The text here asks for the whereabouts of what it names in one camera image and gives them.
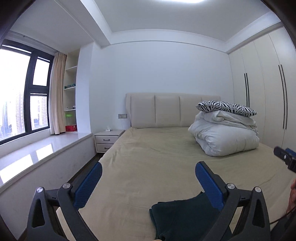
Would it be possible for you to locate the beige curtain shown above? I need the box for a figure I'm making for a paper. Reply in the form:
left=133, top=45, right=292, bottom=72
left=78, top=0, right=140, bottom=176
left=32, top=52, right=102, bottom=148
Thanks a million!
left=50, top=51, right=67, bottom=135

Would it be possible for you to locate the person's right hand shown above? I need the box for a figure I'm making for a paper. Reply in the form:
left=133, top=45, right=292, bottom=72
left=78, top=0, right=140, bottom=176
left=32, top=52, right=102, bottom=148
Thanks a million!
left=287, top=178, right=296, bottom=214

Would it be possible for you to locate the dark cord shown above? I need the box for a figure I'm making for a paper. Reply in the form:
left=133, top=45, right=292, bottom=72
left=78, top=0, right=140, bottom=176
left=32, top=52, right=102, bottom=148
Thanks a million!
left=270, top=211, right=292, bottom=225

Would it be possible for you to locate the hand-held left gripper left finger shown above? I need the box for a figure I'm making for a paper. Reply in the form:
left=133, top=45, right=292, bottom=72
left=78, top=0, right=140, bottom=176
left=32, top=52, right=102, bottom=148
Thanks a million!
left=23, top=161, right=103, bottom=241

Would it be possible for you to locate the bed with beige sheet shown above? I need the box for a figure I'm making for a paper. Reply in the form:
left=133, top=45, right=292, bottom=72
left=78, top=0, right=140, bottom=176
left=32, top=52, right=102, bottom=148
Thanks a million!
left=76, top=126, right=296, bottom=241

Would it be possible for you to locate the white folded duvet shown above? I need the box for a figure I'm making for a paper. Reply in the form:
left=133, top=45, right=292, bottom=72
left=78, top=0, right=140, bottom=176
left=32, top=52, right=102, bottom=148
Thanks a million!
left=188, top=110, right=260, bottom=157

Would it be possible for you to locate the white nightstand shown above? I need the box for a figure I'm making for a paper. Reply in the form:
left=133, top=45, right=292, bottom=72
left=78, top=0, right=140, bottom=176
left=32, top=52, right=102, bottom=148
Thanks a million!
left=94, top=129, right=126, bottom=153

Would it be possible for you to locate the dark teal knit sweater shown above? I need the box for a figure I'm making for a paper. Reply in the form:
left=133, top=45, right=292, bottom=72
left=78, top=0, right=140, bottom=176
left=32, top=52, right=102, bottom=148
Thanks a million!
left=149, top=192, right=233, bottom=241

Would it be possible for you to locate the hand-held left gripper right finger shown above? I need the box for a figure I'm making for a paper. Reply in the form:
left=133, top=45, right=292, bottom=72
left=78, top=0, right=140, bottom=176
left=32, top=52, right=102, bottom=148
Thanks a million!
left=195, top=161, right=271, bottom=241

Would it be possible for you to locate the black framed window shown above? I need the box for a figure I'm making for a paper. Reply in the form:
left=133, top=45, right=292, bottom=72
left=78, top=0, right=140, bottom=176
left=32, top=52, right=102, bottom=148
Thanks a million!
left=0, top=38, right=55, bottom=146

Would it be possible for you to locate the white built-in shelf unit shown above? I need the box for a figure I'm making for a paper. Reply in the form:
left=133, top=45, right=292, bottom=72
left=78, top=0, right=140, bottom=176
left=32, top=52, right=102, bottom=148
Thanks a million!
left=63, top=49, right=80, bottom=133

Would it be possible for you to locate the zebra print pillow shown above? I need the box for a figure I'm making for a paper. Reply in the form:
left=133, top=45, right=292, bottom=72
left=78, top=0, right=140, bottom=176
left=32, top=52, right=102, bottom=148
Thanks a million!
left=196, top=101, right=258, bottom=117

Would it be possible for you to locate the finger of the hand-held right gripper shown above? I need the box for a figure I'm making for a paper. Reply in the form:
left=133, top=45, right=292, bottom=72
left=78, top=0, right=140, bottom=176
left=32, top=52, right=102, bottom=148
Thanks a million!
left=273, top=146, right=296, bottom=173

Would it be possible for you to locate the white window bench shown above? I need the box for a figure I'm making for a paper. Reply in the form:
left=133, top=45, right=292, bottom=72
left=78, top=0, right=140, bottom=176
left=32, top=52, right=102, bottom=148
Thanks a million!
left=0, top=133, right=96, bottom=232

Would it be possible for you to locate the cream padded headboard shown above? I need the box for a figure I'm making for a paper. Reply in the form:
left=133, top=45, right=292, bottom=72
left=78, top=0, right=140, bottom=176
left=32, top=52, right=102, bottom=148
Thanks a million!
left=125, top=93, right=221, bottom=129

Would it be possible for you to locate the black wardrobe handle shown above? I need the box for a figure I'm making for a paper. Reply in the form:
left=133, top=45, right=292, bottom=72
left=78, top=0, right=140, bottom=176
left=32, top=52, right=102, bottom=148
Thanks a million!
left=246, top=73, right=250, bottom=109
left=278, top=65, right=285, bottom=129
left=281, top=64, right=288, bottom=129

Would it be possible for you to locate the cream wardrobe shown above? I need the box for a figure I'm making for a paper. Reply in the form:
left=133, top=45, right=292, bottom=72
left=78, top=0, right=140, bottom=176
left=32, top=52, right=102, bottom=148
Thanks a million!
left=228, top=25, right=296, bottom=158

